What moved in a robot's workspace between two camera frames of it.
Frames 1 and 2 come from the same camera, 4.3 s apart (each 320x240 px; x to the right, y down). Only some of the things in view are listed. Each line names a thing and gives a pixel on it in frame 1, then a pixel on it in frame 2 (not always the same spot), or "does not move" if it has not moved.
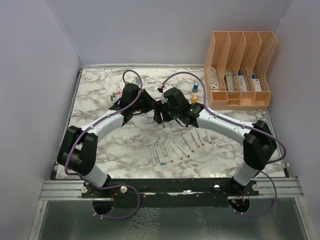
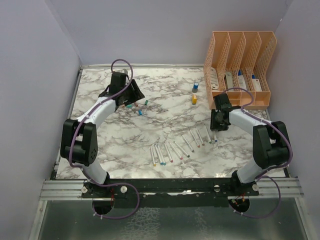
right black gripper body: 169,114 to 216,124
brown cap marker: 200,137 does not move
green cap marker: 154,164 does not move
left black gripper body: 143,102 to 128,92
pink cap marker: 181,157 does not move
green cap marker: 208,136 does not move
